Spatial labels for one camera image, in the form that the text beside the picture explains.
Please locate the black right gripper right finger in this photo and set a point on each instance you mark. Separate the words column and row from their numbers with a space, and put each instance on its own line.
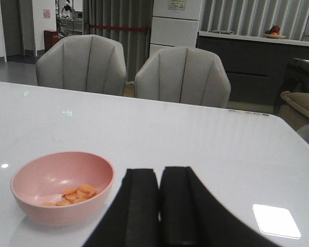
column 192, row 216

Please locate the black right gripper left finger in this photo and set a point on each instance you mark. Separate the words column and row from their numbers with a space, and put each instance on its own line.
column 132, row 218

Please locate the orange ham slices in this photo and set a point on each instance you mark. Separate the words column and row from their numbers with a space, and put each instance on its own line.
column 74, row 195

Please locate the pink bowl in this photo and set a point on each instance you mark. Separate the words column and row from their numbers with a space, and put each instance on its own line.
column 43, row 180

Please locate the right grey upholstered chair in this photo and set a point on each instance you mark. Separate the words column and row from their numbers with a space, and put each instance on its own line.
column 184, row 75

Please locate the grey upholstered chair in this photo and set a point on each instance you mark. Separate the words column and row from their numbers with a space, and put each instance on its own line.
column 86, row 63
column 184, row 75

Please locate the beige cushion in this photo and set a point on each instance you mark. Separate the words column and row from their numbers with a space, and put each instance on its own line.
column 295, row 109

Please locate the left grey upholstered chair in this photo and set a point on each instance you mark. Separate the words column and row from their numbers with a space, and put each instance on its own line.
column 86, row 63

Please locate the dark kitchen counter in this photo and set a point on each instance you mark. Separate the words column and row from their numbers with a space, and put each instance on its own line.
column 255, row 68

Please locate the dark appliance cabinet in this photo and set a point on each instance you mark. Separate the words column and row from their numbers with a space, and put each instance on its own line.
column 296, row 79

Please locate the white refrigerator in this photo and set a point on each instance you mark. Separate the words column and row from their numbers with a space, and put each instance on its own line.
column 174, row 23

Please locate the red barrier belt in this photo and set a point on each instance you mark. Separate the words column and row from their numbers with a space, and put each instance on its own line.
column 102, row 27

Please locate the fruit plate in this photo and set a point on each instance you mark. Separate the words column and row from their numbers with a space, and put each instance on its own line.
column 273, row 33

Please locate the red bin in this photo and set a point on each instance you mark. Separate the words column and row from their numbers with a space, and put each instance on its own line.
column 50, row 38

